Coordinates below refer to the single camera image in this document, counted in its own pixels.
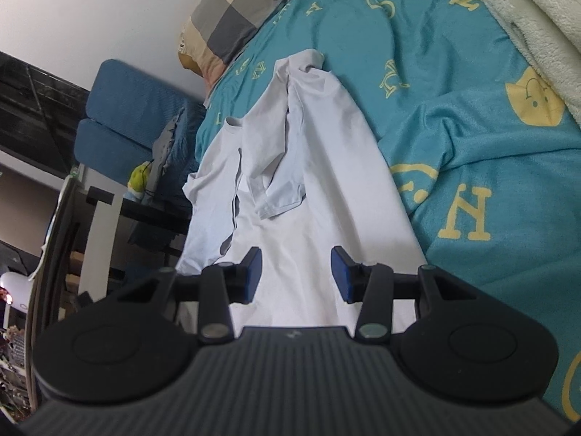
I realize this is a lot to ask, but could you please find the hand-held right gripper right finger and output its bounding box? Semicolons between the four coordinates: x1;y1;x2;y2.
330;245;488;341

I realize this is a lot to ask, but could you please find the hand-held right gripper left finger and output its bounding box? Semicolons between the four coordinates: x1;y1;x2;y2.
106;246;264;345

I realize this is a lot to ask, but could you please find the white shirt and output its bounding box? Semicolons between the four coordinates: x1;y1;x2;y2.
175;49;430;328

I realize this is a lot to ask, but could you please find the green plush toy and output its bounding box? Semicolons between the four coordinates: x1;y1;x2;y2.
128;161;155;203

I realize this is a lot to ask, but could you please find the white and wood table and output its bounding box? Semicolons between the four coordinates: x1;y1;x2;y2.
25;168;191;328

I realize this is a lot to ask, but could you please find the grey cloth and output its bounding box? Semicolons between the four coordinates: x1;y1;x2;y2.
152;109;187;178

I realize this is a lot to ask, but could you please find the blue covered chair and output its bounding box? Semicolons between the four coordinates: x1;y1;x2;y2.
74;118;157;191
85;58;207;178

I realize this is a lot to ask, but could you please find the teal printed bed sheet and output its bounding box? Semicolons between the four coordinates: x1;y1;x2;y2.
195;0;581;419

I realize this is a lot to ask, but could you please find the brown pillow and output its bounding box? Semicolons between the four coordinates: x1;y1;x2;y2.
178;49;214;83

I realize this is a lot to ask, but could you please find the white appliance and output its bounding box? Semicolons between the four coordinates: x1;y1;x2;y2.
0;272;34;328

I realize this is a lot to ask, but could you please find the checked pillow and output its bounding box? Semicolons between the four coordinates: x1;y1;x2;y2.
180;0;339;101

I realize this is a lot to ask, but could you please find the dark window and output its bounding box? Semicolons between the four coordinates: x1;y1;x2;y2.
0;50;92;178

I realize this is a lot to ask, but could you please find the green printed fleece blanket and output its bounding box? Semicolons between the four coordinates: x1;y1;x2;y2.
449;0;581;128

